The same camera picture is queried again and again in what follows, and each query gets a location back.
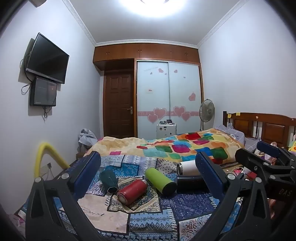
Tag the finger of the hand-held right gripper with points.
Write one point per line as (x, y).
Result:
(251, 160)
(268, 148)

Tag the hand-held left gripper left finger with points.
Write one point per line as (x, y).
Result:
(89, 170)

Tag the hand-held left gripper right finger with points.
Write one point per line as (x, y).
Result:
(209, 172)

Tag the white cup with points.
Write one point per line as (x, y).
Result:
(188, 168)

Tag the dark green cup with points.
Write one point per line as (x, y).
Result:
(109, 181)

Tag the grey checked pillow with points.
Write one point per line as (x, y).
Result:
(252, 143)

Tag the wooden bed headboard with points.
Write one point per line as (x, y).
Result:
(270, 127)

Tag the grey cloth bundle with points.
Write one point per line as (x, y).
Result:
(87, 139)

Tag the lilac printed pillow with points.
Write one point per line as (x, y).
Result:
(231, 132)

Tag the colourful checked blanket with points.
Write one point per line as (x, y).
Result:
(180, 147)

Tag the yellow foam tube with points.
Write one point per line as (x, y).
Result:
(53, 154)

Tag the red metal bottle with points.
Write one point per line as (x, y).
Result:
(131, 191)

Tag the green bottle black cap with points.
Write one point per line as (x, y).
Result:
(160, 179)

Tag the white box appliance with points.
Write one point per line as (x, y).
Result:
(166, 131)

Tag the standing fan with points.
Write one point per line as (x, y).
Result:
(207, 111)

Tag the brown wooden door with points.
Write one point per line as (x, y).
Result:
(118, 104)

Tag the patchwork bed sheet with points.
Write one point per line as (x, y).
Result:
(150, 215)

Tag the wooden wardrobe with sliding doors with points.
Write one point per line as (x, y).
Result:
(152, 92)

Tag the small black wall monitor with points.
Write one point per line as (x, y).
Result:
(42, 91)

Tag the wall-mounted black television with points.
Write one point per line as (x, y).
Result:
(47, 58)

